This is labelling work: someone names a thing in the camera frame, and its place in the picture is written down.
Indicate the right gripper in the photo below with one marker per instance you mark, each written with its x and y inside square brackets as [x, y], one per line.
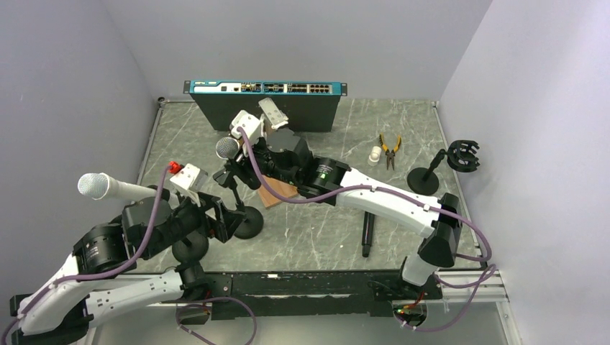
[244, 167]

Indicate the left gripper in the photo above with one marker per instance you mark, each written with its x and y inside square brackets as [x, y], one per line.
[227, 221]

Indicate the black mic stand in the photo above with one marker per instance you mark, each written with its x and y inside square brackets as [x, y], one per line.
[192, 248]
[253, 222]

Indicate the silver head black microphone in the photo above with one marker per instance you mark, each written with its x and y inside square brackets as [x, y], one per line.
[227, 147]

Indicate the white microphone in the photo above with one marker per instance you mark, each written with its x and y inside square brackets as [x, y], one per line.
[99, 186]

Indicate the slim black microphone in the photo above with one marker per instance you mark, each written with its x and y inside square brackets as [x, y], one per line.
[367, 234]

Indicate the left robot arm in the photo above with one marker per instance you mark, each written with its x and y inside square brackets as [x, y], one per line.
[73, 300]

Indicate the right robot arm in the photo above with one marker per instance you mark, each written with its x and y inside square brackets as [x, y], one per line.
[416, 212]

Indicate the wooden board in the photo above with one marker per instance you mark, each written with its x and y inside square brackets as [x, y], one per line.
[286, 190]

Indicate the white pipe fitting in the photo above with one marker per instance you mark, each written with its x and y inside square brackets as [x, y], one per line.
[374, 156]

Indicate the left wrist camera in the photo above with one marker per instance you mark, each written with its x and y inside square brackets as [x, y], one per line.
[188, 182]

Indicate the metal bracket fixture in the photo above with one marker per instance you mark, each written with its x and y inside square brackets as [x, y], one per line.
[273, 117]

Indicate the blue network switch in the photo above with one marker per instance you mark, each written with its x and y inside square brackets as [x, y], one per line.
[305, 106]

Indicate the yellow handled pliers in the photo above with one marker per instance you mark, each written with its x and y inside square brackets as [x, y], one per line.
[390, 150]

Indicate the black front rail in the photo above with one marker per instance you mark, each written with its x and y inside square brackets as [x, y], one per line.
[308, 293]

